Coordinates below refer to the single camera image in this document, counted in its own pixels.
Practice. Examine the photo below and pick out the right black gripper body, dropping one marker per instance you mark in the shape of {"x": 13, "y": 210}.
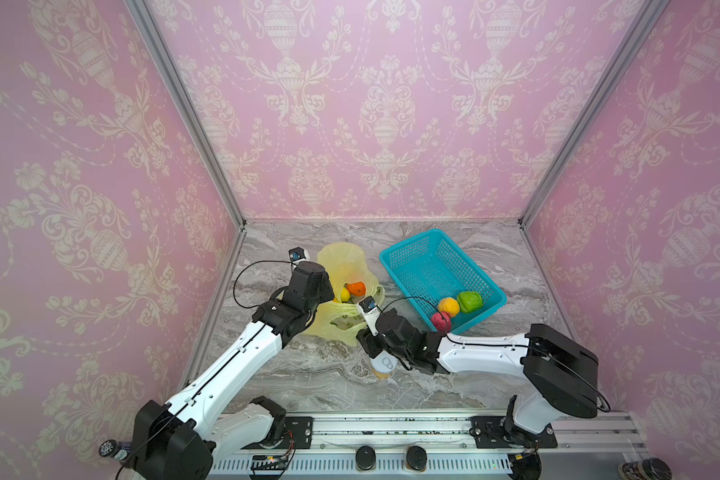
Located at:
{"x": 369, "y": 342}

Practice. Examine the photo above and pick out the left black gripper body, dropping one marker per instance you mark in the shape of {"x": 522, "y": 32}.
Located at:
{"x": 325, "y": 293}

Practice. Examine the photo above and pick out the yellow lemon fruit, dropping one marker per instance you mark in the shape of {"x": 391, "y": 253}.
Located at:
{"x": 344, "y": 295}

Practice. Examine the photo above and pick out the pink dragon fruit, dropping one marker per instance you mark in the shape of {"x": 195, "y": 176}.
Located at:
{"x": 441, "y": 321}

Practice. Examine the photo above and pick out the yellow plastic bag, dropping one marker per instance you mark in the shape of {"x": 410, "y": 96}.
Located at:
{"x": 352, "y": 281}

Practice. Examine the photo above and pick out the red orange persimmon fruit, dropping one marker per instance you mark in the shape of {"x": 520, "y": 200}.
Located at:
{"x": 357, "y": 289}

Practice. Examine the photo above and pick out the green fruit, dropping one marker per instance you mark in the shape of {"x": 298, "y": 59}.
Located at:
{"x": 469, "y": 301}

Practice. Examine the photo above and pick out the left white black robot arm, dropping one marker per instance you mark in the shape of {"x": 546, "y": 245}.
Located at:
{"x": 183, "y": 437}

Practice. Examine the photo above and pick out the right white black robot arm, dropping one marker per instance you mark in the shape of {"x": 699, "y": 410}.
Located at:
{"x": 563, "y": 374}

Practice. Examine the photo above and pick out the white lid yellow can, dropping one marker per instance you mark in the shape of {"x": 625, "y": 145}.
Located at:
{"x": 383, "y": 365}

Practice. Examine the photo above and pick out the teal plastic basket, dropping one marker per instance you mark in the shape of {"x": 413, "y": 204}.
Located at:
{"x": 430, "y": 266}

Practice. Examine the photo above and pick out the right black round knob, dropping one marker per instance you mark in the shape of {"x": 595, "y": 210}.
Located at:
{"x": 416, "y": 458}

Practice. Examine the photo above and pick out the black round knob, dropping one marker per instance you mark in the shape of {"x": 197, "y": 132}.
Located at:
{"x": 365, "y": 458}
{"x": 416, "y": 458}

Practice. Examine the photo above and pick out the left black round knob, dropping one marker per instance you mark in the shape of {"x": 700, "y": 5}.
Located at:
{"x": 365, "y": 458}

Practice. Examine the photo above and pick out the purple drink bottle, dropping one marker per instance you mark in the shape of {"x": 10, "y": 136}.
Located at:
{"x": 114, "y": 449}

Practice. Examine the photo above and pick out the dark jar bottom right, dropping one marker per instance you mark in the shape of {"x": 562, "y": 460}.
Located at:
{"x": 647, "y": 469}

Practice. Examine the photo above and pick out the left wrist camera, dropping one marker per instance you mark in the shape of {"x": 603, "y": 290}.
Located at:
{"x": 298, "y": 254}

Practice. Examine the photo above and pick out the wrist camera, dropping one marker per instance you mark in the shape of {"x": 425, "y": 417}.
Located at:
{"x": 370, "y": 312}
{"x": 298, "y": 254}

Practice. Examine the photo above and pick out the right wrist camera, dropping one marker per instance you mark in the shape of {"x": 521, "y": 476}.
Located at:
{"x": 370, "y": 312}

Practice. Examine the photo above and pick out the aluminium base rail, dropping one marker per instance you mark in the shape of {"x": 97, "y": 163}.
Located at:
{"x": 322, "y": 445}

